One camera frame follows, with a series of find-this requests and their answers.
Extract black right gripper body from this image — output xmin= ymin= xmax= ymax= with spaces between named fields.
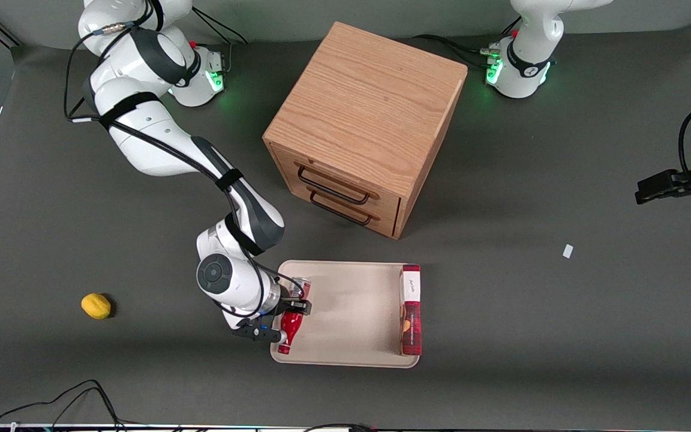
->
xmin=262 ymin=283 xmax=299 ymax=320

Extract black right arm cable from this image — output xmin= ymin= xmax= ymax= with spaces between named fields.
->
xmin=64 ymin=0 xmax=305 ymax=319

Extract wooden drawer front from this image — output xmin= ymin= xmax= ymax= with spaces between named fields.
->
xmin=283 ymin=180 xmax=400 ymax=238
xmin=272 ymin=144 xmax=403 ymax=221

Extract black right base cables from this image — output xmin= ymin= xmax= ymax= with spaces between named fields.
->
xmin=191 ymin=7 xmax=250 ymax=76

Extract black drawer handle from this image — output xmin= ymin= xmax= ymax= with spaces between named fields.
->
xmin=297 ymin=164 xmax=371 ymax=206
xmin=309 ymin=190 xmax=375 ymax=227

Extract black base cables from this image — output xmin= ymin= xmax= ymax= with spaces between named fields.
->
xmin=191 ymin=7 xmax=250 ymax=76
xmin=411 ymin=17 xmax=523 ymax=68

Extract beige plastic tray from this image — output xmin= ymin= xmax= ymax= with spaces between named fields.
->
xmin=270 ymin=260 xmax=421 ymax=368

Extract wooden drawer cabinet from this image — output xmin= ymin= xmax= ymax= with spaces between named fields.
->
xmin=262 ymin=22 xmax=468 ymax=241

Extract red cookie box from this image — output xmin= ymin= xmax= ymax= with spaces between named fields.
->
xmin=399 ymin=264 xmax=423 ymax=356

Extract yellow lemon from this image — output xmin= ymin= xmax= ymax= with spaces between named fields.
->
xmin=80 ymin=293 xmax=112 ymax=320

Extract black floor cable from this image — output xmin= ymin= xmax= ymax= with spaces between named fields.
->
xmin=0 ymin=379 xmax=133 ymax=432
xmin=302 ymin=422 xmax=379 ymax=432

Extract black left base cables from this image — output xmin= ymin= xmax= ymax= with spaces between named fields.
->
xmin=411 ymin=17 xmax=523 ymax=68

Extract red ketchup bottle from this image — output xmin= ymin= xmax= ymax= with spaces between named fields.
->
xmin=277 ymin=277 xmax=312 ymax=355

